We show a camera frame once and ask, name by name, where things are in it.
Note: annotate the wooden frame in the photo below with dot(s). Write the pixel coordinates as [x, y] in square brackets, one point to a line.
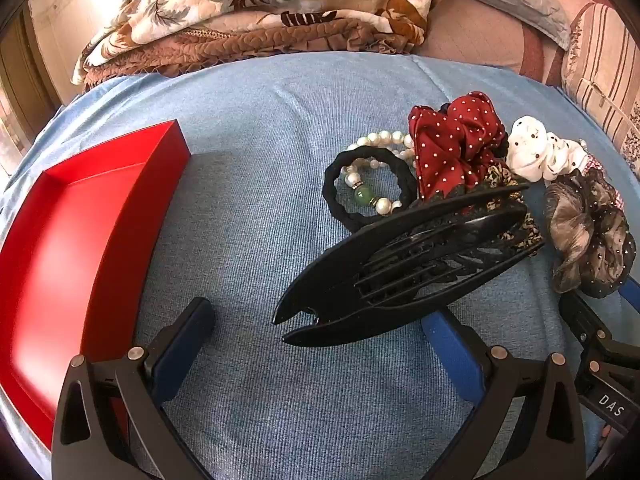
[20, 75]

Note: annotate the red tray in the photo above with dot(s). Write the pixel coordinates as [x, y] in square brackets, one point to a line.
[60, 260]

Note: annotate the red white checked scrunchie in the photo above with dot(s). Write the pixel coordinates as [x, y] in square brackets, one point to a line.
[595, 161]

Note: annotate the grey black mesh scrunchie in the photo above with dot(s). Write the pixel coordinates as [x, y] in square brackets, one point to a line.
[580, 225]

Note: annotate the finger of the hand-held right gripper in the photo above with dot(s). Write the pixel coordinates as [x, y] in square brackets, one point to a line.
[631, 296]
[582, 317]

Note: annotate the black hair claw clip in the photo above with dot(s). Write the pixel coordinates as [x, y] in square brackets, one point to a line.
[400, 305]

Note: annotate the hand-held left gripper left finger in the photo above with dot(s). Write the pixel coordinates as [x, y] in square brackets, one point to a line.
[180, 355]

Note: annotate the red dotted scrunchie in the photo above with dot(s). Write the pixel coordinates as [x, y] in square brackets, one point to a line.
[450, 145]

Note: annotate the brown quilted blanket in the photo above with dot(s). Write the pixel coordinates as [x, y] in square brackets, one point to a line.
[225, 50]

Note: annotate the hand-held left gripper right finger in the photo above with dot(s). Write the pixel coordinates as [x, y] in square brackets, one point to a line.
[450, 345]

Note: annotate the leopard print scrunchie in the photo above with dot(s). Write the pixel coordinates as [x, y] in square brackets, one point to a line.
[525, 235]

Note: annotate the blue blanket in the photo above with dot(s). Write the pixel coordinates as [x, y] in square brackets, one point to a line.
[275, 125]

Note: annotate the striped floral pillow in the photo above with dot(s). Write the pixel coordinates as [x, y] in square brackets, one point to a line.
[600, 60]

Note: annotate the white dotted scrunchie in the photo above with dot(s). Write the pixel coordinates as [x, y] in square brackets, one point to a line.
[530, 155]

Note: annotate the pink patterned bedsheet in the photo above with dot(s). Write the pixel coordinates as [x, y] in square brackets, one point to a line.
[475, 35]

